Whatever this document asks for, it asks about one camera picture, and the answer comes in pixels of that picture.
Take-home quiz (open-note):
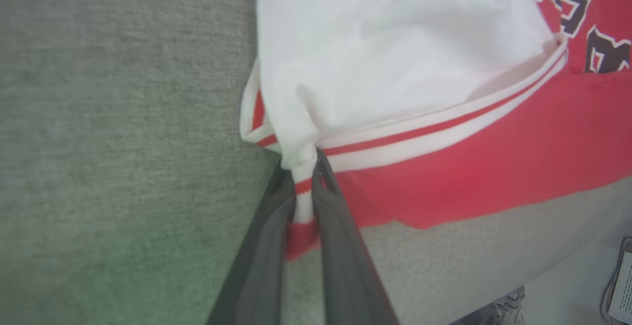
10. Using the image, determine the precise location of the grey crinkled object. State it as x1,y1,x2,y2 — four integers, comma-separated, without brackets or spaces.
448,285,527,325

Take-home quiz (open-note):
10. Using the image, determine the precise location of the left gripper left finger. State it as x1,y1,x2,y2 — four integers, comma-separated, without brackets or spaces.
206,166,297,325

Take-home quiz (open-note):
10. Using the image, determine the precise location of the red and white jersey garment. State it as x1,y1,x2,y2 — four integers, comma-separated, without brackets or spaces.
239,0,632,261

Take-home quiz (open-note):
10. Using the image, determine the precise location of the grey fabric sofa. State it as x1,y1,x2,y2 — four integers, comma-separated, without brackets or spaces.
0,0,632,325

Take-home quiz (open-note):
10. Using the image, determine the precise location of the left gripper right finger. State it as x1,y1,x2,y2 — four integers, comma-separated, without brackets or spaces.
311,149,400,325

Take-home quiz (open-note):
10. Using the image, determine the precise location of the white printed box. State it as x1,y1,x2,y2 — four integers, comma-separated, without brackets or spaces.
608,251,632,324

